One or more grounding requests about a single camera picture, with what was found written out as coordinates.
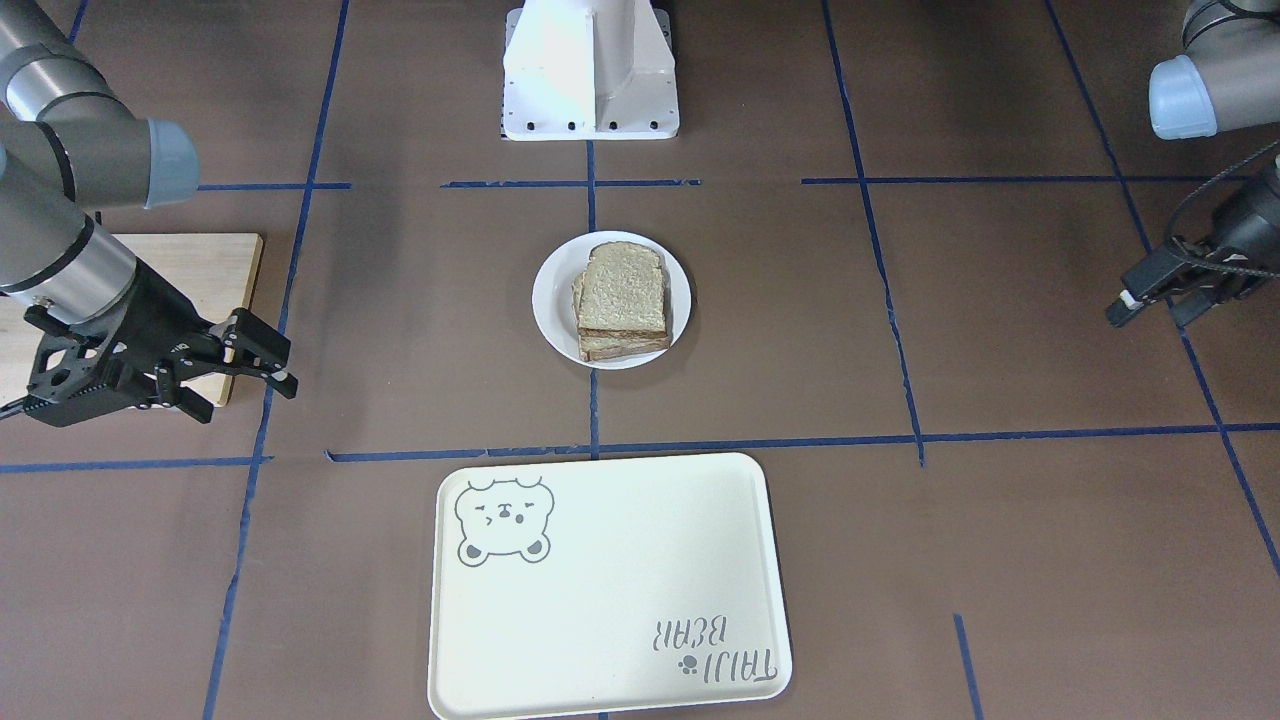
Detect bread slice on plate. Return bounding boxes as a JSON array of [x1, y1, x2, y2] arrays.
[[572, 270, 672, 361]]

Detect wooden cutting board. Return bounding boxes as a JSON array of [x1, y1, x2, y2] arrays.
[[1, 233, 262, 402]]

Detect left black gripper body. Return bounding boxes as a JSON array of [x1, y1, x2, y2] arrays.
[[1197, 165, 1279, 274]]

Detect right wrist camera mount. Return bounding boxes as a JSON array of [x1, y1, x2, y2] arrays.
[[1, 305, 154, 428]]

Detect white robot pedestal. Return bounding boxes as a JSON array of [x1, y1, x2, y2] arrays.
[[500, 1, 681, 142]]

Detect cream bear tray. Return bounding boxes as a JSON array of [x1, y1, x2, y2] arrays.
[[428, 452, 794, 719]]

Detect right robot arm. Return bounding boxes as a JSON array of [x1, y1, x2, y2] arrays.
[[1, 1, 298, 427]]

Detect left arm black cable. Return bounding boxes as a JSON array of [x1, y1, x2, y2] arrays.
[[1164, 140, 1280, 281]]

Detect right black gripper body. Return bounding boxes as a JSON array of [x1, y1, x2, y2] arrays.
[[77, 263, 223, 401]]

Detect bread slice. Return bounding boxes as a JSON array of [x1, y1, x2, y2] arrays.
[[572, 270, 672, 361], [575, 241, 668, 338]]

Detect white round plate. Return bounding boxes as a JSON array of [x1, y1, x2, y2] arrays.
[[531, 231, 694, 370]]

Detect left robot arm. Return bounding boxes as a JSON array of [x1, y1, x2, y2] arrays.
[[1106, 1, 1279, 328]]

